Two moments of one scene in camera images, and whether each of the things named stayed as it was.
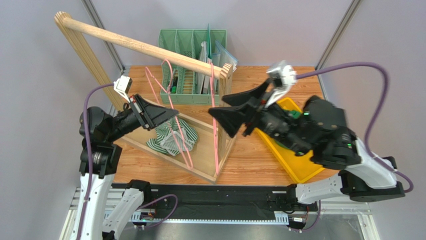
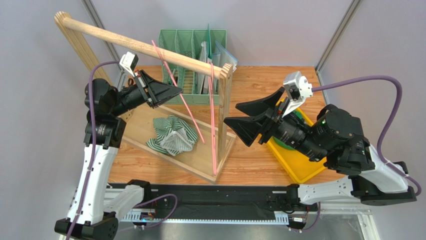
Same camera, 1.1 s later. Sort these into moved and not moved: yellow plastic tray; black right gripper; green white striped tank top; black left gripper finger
Moved: black right gripper; black left gripper finger
Not moved: green white striped tank top; yellow plastic tray
